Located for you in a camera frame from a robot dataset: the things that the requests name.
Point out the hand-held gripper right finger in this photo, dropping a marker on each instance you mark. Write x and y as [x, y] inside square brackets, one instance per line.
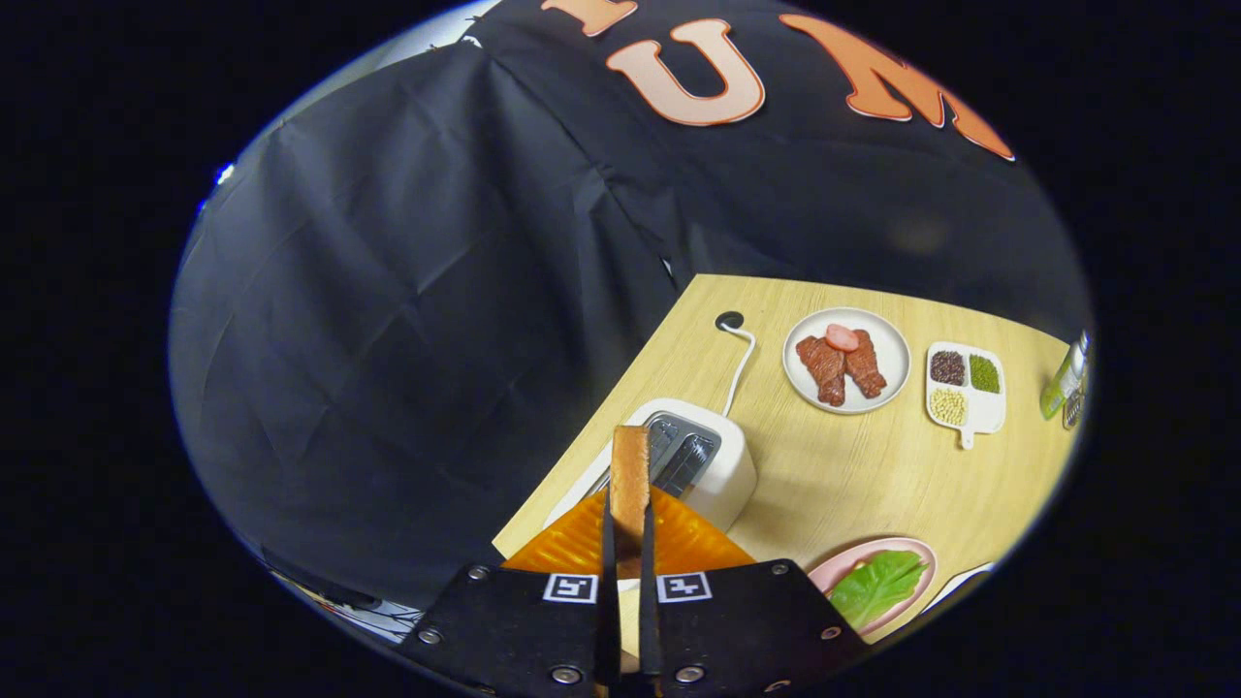
[647, 601]

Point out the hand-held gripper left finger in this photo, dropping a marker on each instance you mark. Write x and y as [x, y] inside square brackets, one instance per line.
[608, 601]

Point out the toasted bread slice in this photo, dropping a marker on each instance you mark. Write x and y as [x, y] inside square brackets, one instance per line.
[630, 475]

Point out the green lettuce leaf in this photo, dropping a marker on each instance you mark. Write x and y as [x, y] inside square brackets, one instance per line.
[877, 586]

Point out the white toaster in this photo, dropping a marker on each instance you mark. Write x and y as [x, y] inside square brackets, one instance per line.
[722, 475]

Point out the pink plate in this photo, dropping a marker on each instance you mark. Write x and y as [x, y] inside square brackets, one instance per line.
[834, 572]

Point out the brown meat piece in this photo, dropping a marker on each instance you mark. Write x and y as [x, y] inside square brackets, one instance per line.
[865, 368]
[824, 368]

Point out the white empty dish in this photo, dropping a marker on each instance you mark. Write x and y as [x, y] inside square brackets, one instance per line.
[960, 585]

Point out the pink sausage slice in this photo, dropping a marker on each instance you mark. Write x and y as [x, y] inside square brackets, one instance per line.
[842, 337]

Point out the black backdrop cloth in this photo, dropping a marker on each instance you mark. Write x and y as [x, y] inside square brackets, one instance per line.
[388, 339]

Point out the grey round plate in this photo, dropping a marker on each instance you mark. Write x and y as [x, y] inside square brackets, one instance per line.
[892, 354]

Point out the white divided bean dish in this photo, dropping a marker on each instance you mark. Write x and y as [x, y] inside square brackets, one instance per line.
[984, 412]

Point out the green label metal bottle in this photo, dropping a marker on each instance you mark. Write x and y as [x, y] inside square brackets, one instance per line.
[1062, 383]

